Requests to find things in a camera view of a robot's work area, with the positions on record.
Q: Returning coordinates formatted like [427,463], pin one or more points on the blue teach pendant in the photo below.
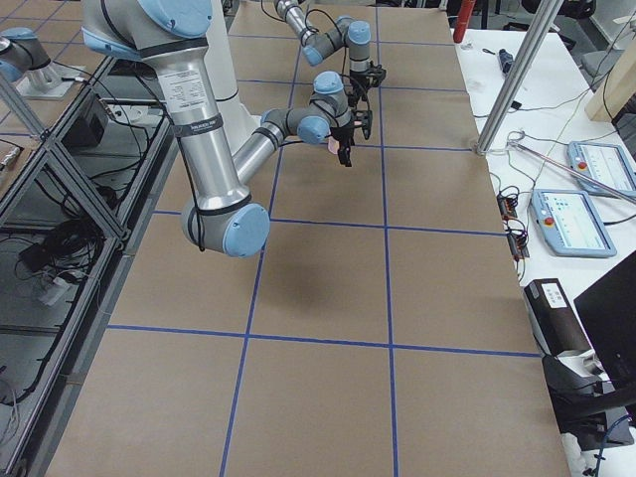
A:
[570,224]
[607,164]

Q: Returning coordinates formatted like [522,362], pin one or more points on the pink mesh pen holder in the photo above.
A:
[333,145]

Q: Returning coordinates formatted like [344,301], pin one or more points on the blue tape grid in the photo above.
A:
[381,331]

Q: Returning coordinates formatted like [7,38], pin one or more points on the aluminium frame post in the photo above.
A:
[532,42]

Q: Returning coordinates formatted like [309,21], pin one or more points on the blue teach pendant near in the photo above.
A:
[570,224]

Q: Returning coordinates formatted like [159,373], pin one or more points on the metal reacher grabber stick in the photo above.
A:
[515,144]

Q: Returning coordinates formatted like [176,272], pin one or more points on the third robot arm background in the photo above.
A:
[25,62]

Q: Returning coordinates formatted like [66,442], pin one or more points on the black monitor with stand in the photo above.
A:
[606,310]

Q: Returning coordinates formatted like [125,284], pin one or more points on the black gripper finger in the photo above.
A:
[344,155]

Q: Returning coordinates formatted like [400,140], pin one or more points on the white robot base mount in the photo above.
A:
[238,122]

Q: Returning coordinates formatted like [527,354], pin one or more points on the red bottle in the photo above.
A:
[463,20]

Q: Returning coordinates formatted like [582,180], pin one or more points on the grey office chair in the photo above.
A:
[598,63]

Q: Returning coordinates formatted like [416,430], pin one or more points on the wooden board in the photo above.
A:
[615,90]

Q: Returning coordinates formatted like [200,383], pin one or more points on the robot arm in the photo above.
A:
[347,33]
[171,37]

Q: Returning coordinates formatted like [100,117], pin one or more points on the blue teach pendant far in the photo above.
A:
[607,164]

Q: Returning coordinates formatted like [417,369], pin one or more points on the dark cardboard box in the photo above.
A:
[554,323]

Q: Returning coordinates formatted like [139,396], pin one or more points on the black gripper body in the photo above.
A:
[342,137]
[359,82]

